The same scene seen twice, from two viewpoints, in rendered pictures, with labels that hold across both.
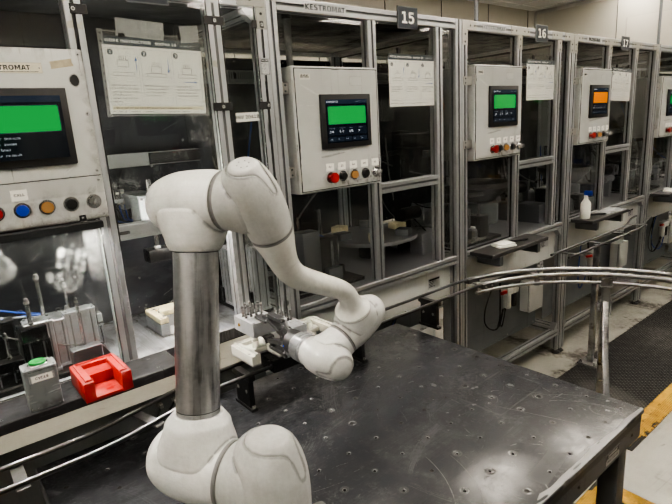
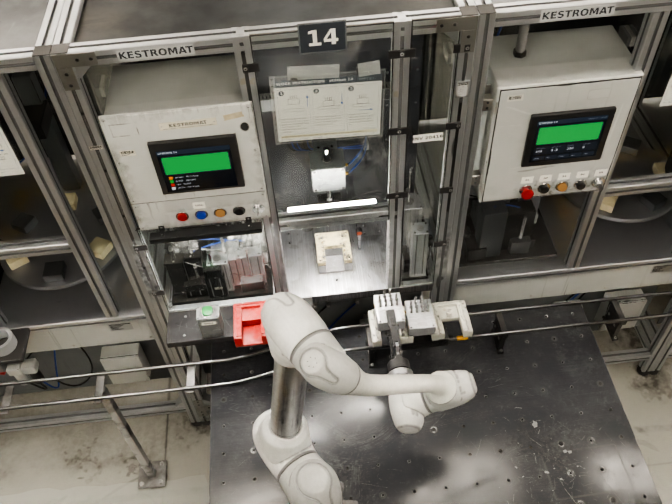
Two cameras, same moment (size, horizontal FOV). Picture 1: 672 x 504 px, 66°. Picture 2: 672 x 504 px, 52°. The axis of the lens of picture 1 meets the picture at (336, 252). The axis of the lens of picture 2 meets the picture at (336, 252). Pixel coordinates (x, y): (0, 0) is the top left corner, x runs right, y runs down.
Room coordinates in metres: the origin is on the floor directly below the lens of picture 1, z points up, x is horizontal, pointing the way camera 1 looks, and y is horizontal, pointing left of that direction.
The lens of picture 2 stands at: (0.36, -0.42, 3.01)
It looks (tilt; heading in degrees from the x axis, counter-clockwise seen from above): 50 degrees down; 36
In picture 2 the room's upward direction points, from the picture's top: 4 degrees counter-clockwise
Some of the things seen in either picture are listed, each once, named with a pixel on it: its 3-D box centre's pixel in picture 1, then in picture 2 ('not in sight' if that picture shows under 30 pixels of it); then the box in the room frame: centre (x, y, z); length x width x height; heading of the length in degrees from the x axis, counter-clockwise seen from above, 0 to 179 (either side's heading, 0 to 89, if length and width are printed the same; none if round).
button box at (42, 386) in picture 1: (41, 382); (210, 318); (1.27, 0.81, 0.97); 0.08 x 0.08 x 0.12; 39
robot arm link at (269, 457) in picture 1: (269, 477); (314, 489); (0.99, 0.18, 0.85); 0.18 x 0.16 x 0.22; 67
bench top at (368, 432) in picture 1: (351, 443); (421, 447); (1.37, -0.01, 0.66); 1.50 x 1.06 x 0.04; 129
